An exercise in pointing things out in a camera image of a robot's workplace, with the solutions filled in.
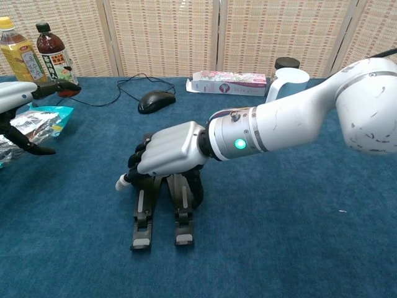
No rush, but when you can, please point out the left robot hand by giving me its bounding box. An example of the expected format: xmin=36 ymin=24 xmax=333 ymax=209
xmin=0 ymin=79 xmax=82 ymax=156

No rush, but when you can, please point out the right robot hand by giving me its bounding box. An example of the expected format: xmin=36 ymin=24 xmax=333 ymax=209
xmin=115 ymin=120 xmax=208 ymax=210

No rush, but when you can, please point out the black folding laptop stand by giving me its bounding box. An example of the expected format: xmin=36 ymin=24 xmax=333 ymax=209
xmin=129 ymin=172 xmax=197 ymax=251

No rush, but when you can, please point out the teal clear snack bag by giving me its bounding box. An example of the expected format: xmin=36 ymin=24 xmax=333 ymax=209
xmin=0 ymin=101 xmax=75 ymax=170

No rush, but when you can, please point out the yellow label tea bottle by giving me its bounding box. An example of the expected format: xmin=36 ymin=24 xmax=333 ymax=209
xmin=0 ymin=17 xmax=50 ymax=84

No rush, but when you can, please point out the dark bottle with black cap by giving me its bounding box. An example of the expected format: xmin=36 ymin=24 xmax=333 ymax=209
xmin=35 ymin=22 xmax=81 ymax=98

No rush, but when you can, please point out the black computer mouse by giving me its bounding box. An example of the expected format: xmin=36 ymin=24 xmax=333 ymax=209
xmin=137 ymin=90 xmax=177 ymax=115

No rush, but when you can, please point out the floral print cardboard box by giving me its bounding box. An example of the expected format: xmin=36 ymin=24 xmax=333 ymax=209
xmin=185 ymin=70 xmax=268 ymax=97

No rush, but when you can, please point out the woven bamboo folding screen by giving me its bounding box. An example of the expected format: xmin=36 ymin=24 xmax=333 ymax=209
xmin=0 ymin=0 xmax=397 ymax=79

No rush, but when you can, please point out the blue carpet table cover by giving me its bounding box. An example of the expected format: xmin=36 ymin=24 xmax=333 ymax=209
xmin=0 ymin=75 xmax=397 ymax=298

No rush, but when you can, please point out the glass jar with black lid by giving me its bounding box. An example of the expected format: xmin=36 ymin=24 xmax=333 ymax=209
xmin=269 ymin=57 xmax=301 ymax=86

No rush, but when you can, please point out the black mouse cable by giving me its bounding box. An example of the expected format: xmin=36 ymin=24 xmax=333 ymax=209
xmin=55 ymin=73 xmax=176 ymax=107

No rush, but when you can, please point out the light blue handled pitcher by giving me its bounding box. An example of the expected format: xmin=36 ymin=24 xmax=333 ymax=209
xmin=265 ymin=68 xmax=311 ymax=105

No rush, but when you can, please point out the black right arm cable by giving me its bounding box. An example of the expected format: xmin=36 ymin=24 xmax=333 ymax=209
xmin=367 ymin=48 xmax=397 ymax=60

